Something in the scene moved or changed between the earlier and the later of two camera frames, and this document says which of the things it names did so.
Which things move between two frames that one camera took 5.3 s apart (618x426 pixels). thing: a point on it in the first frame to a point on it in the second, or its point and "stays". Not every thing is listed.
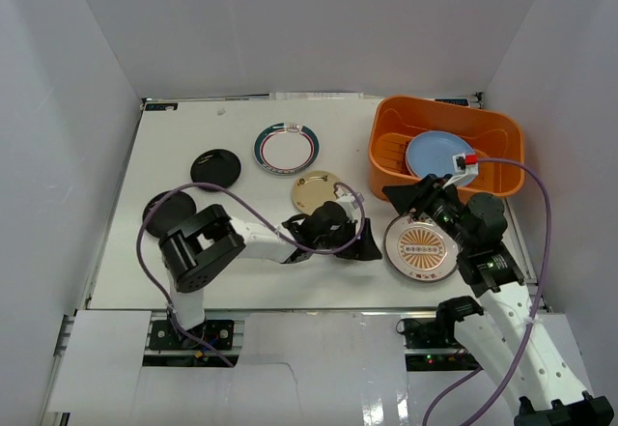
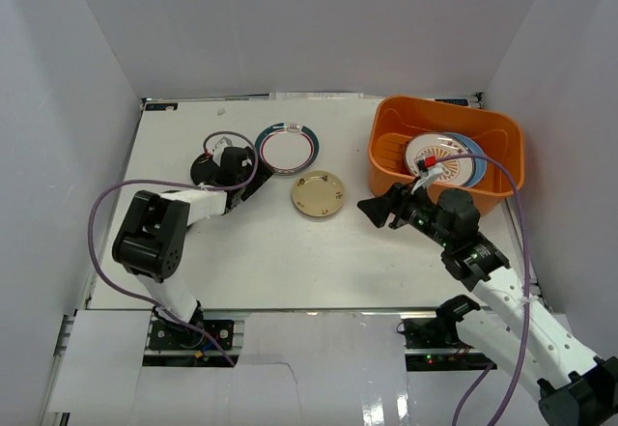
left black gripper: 354,235 to 258,178
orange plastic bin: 492,133 stays
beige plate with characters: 313,189 stays
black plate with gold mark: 217,166 stays
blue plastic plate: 432,154 to 481,168
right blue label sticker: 463,101 stays
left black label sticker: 161,105 stays
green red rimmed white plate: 287,148 stays
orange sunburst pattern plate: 421,249 to 438,145
